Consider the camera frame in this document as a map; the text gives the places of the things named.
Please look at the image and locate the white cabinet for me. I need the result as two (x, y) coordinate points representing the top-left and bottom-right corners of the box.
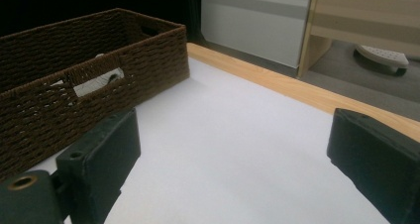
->
(200, 0), (314, 69)

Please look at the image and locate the wooden table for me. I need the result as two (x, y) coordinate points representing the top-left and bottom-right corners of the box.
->
(185, 42), (420, 143)

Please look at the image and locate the light wooden desk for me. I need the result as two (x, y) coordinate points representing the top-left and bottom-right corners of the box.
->
(296, 0), (420, 80)

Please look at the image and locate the grey garment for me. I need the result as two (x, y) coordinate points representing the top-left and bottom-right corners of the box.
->
(49, 53), (126, 98)

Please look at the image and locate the brown woven basket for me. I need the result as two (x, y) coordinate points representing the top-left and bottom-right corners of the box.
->
(0, 7), (191, 182)

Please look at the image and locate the white board sheet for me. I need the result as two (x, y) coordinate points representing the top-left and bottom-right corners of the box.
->
(28, 56), (390, 224)

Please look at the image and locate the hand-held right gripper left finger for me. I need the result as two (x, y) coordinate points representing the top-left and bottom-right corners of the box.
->
(54, 107), (142, 224)

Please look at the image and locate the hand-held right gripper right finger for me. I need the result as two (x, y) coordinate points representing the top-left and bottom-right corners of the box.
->
(326, 107), (420, 224)

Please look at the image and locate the white flat floor device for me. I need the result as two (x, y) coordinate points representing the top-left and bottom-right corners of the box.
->
(352, 44), (410, 77)

